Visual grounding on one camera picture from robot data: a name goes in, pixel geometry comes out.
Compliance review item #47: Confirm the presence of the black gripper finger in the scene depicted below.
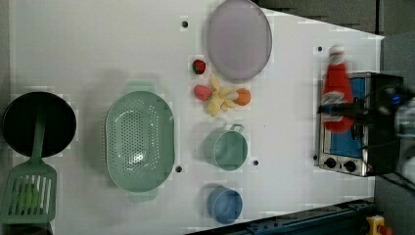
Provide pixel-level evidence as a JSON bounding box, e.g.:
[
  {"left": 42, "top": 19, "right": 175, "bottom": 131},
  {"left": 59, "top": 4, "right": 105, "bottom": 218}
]
[{"left": 317, "top": 103, "right": 362, "bottom": 118}]

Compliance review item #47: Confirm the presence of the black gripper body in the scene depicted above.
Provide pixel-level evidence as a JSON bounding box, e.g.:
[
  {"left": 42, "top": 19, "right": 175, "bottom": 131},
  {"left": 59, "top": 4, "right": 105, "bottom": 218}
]
[{"left": 358, "top": 86, "right": 414, "bottom": 126}]

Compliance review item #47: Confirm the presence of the red plush ketchup bottle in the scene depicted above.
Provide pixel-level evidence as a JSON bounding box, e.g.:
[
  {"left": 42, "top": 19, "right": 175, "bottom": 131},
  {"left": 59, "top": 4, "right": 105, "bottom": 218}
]
[{"left": 321, "top": 45, "right": 353, "bottom": 133}]

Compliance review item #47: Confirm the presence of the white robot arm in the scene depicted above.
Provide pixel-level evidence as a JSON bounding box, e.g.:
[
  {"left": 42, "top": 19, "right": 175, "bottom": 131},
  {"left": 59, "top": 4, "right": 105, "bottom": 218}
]
[{"left": 317, "top": 86, "right": 414, "bottom": 177}]

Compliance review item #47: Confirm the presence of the grey round plate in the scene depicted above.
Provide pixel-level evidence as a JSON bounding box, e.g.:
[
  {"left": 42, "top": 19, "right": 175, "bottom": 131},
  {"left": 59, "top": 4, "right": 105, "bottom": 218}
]
[{"left": 207, "top": 0, "right": 272, "bottom": 79}]

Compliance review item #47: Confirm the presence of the silver toaster oven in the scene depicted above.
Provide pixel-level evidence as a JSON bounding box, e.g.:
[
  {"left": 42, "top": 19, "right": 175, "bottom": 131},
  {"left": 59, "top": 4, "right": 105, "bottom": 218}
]
[{"left": 313, "top": 71, "right": 403, "bottom": 177}]

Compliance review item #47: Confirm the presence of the orange plush fruit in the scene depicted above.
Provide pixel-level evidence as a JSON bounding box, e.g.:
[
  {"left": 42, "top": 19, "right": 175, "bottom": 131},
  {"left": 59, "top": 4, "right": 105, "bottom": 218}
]
[{"left": 234, "top": 88, "right": 252, "bottom": 106}]

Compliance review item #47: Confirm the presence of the yellow red clamp tool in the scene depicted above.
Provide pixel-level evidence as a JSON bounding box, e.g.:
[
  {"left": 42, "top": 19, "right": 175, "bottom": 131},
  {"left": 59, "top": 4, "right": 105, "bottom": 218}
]
[{"left": 366, "top": 215, "right": 393, "bottom": 235}]

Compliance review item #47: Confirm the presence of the yellow plush banana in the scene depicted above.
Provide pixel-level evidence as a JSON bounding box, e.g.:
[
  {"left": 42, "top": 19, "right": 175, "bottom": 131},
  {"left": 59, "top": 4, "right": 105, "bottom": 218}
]
[{"left": 207, "top": 73, "right": 239, "bottom": 117}]

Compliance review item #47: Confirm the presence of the green metal cup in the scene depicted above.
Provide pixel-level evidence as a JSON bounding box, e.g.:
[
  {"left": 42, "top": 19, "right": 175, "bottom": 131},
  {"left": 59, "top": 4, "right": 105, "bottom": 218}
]
[{"left": 204, "top": 123, "right": 248, "bottom": 171}]

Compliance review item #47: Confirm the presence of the pink plush strawberry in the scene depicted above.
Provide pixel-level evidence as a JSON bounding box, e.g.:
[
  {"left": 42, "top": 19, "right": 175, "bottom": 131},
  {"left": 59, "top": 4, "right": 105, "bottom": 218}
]
[{"left": 194, "top": 85, "right": 212, "bottom": 101}]

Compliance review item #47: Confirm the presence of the small red strawberry toy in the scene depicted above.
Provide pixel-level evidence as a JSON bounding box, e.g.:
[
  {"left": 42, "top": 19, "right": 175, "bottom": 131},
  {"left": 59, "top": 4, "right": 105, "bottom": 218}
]
[{"left": 192, "top": 60, "right": 207, "bottom": 74}]

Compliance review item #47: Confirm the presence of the blue metal cup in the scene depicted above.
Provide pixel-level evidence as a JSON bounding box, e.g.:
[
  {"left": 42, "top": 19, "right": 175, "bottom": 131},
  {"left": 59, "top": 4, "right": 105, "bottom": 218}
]
[{"left": 207, "top": 186, "right": 244, "bottom": 224}]

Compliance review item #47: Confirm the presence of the green plastic colander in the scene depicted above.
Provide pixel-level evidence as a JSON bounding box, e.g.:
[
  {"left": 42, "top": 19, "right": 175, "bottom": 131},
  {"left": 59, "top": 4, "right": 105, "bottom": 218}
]
[{"left": 105, "top": 81, "right": 175, "bottom": 203}]

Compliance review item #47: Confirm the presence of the black round pan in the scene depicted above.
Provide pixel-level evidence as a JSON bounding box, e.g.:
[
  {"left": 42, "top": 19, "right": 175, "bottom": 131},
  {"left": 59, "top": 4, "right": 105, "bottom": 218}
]
[{"left": 2, "top": 92, "right": 76, "bottom": 158}]

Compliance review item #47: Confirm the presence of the green slotted spatula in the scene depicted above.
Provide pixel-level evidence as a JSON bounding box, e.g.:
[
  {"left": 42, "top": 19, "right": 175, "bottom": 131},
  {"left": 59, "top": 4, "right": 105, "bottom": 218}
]
[{"left": 1, "top": 112, "right": 57, "bottom": 224}]

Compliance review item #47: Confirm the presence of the blue metal frame rail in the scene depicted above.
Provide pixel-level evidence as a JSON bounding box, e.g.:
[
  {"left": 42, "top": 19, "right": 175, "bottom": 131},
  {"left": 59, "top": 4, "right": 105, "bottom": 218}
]
[{"left": 186, "top": 200, "right": 377, "bottom": 235}]

